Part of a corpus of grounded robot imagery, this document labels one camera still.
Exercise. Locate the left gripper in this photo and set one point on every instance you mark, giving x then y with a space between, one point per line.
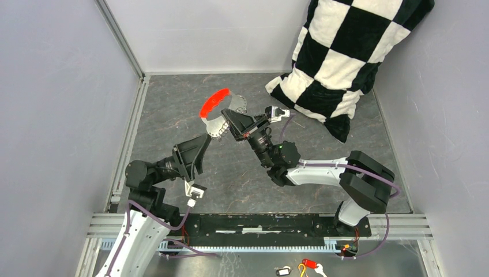
189 150

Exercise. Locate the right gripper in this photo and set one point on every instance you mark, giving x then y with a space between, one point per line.
239 122

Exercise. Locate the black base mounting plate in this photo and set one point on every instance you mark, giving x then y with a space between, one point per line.
276 230

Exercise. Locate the black white checkered blanket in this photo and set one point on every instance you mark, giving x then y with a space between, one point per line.
337 56

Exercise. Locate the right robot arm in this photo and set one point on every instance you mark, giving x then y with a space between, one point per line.
368 184

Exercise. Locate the yellow carabiner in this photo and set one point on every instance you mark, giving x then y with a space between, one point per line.
302 270

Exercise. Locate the red key tag with keyring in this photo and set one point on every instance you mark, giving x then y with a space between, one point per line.
210 112

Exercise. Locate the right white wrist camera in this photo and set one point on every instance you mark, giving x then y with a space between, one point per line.
276 114

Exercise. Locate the red key tag bottom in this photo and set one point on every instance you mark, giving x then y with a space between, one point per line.
310 263

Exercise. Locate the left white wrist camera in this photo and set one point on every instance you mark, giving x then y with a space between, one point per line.
193 192

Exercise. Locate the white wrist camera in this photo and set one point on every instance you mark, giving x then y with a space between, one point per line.
193 192
276 114

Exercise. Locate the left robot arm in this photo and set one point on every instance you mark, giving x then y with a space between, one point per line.
148 220

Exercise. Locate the white slotted cable duct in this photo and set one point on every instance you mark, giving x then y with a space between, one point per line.
329 247

